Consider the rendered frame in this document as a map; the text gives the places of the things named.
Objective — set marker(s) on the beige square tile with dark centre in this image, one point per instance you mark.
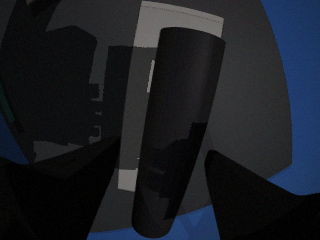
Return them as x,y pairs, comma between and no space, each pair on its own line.
29,2

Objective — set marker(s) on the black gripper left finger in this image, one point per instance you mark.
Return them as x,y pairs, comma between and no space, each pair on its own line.
58,198

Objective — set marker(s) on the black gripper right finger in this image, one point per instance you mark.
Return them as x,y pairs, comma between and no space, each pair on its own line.
247,207

